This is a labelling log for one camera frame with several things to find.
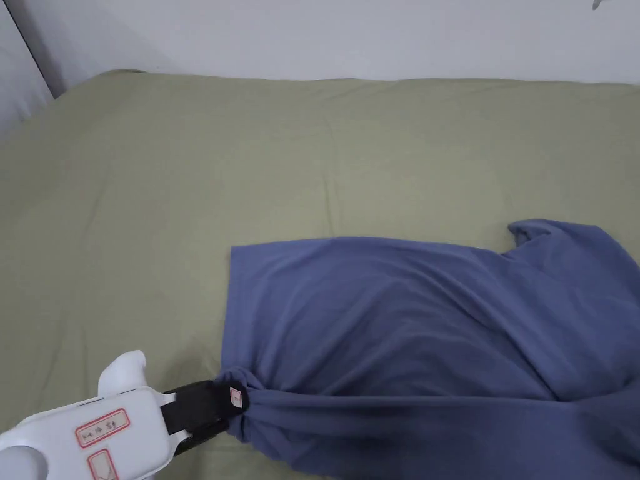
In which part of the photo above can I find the blue shirt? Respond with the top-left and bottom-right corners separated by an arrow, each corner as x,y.
219,218 -> 640,480

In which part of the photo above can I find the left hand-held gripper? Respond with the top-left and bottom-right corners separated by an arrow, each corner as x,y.
0,349 -> 251,480

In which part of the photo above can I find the bed with pale green sheet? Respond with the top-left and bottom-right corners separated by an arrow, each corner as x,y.
0,69 -> 640,480

